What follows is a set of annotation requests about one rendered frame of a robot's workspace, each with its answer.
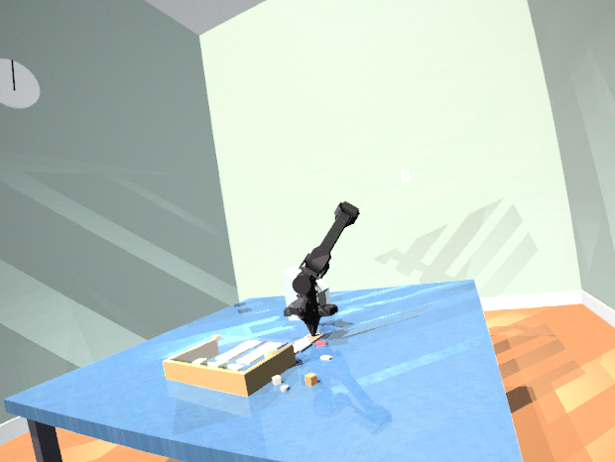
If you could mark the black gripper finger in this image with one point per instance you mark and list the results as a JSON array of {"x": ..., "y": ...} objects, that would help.
[
  {"x": 314, "y": 321},
  {"x": 306, "y": 321}
]

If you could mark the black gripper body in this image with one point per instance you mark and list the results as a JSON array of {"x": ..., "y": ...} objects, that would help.
[{"x": 325, "y": 310}]

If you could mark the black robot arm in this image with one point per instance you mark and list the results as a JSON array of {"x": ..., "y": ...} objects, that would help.
[{"x": 317, "y": 262}]

